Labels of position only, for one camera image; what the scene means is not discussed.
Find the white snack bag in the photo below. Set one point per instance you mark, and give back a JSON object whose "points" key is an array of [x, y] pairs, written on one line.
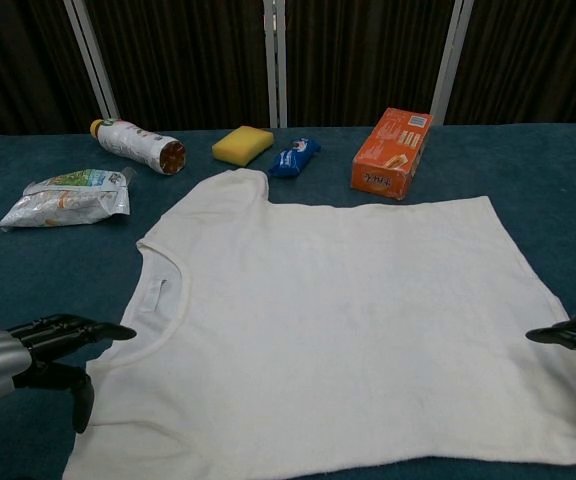
{"points": [[63, 205]]}

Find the white cloth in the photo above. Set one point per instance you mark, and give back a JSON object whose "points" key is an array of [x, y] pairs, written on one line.
{"points": [[318, 325]]}

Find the yellow-capped drink bottle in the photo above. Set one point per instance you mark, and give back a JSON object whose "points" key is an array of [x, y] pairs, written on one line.
{"points": [[128, 140]]}

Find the orange cardboard box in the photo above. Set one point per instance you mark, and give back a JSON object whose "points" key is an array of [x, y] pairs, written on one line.
{"points": [[388, 155]]}

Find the yellow sponge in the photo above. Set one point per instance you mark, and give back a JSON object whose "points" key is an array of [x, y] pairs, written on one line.
{"points": [[240, 145]]}

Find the blue snack packet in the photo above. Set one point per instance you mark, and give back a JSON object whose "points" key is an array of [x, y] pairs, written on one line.
{"points": [[293, 157]]}

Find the white screen frame post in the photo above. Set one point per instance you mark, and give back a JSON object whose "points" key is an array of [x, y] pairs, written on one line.
{"points": [[274, 75], [93, 65], [450, 60]]}

